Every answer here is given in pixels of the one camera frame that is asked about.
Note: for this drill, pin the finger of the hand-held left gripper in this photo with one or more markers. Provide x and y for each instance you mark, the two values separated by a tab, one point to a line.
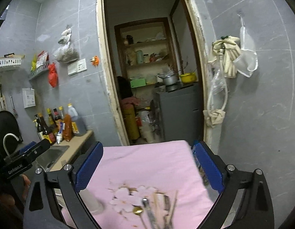
36	149

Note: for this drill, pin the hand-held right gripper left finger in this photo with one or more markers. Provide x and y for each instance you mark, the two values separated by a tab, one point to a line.
89	167

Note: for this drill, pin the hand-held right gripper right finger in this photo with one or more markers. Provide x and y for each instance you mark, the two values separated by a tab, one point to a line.
208	169

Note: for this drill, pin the wooden chopstick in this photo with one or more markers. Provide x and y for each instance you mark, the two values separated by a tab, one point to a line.
173	205
157	204

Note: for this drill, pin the gold spoon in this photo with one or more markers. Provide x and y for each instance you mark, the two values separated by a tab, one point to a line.
138	210

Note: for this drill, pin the silver metal utensil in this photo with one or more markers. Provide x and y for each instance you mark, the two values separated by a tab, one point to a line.
147	210

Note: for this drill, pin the person's left hand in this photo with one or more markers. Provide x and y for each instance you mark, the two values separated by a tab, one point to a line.
25	186

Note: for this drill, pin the steel sink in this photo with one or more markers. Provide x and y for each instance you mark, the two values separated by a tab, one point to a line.
49	156

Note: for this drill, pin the dark soy sauce bottle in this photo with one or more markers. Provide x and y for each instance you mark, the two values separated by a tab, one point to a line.
46	131

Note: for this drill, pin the white and blue tube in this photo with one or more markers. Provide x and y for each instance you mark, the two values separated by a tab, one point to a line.
60	136

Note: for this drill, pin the beige kitchen counter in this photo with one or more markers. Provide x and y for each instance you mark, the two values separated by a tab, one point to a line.
78	140

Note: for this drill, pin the curved metal faucet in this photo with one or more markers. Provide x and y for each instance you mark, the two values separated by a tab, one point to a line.
5	139

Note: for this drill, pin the yellow capped sauce bottle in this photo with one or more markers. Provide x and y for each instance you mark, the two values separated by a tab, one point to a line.
51	120

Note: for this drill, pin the translucent white plastic cup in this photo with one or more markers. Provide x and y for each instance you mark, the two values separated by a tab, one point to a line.
90	201

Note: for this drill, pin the orange sauce pouch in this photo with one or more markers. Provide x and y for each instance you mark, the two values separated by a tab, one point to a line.
68	128

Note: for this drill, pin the red capped sauce bottle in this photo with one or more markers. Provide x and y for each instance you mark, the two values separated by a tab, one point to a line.
57	116

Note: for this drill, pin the black wok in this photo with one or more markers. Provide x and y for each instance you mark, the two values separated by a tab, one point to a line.
7	124

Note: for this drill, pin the clear yellow capped bottle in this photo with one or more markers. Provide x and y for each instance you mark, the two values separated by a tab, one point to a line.
61	113

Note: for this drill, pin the large oil jug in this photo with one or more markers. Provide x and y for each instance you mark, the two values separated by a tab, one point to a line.
78	122

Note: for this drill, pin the metal peeler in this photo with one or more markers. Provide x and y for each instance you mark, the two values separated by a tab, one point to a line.
13	106

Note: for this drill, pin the knotted cream rag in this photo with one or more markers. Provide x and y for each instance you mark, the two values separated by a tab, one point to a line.
214	117

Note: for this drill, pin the pink floral table cloth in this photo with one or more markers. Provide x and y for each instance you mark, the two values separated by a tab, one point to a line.
147	162

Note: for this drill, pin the yellow gas cylinder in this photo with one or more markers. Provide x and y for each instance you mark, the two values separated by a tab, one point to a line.
130	121

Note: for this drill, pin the hanging kitchen knife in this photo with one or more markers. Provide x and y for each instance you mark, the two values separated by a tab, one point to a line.
2	97

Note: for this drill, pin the grey cabinet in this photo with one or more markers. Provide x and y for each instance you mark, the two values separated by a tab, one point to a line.
183	109

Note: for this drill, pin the white plastic bag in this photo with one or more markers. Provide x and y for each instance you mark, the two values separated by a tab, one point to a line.
147	126

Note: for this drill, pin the red plastic bag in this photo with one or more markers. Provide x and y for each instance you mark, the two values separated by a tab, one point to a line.
53	76

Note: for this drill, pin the pink rag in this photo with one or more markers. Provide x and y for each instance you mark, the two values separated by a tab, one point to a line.
130	101

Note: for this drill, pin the yellow snack packet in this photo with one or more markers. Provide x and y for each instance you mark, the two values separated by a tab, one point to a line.
33	63

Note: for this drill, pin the red and white packet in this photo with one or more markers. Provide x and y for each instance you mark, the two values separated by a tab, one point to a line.
41	59

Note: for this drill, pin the yellow bowl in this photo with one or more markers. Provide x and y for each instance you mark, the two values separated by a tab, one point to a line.
188	78

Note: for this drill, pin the green box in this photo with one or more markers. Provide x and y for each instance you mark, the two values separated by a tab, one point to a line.
138	83

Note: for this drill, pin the metal pot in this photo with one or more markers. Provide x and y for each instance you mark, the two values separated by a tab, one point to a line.
170	79

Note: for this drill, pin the clear bag of dried goods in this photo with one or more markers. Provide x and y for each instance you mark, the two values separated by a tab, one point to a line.
66	53

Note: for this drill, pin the wooden shelf unit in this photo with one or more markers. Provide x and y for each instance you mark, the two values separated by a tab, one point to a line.
147	69

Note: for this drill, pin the small white hanging bags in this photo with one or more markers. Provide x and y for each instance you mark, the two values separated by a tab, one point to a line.
65	36

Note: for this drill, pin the pale green jar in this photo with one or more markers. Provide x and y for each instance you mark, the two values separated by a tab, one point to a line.
139	57

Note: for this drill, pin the white wall box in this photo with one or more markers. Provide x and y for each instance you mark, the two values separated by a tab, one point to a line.
28	98

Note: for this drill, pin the grey wall rack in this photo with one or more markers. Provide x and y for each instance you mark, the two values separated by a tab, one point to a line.
39	71

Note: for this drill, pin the white wall switch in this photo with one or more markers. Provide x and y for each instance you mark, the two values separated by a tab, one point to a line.
72	69

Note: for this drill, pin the white basket wall rack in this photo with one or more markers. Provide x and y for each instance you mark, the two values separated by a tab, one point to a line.
9	62

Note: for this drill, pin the worn cream door frame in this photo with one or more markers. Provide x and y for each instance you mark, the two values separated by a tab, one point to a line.
107	76

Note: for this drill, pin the white wall socket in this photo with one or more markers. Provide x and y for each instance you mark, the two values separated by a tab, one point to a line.
81	65

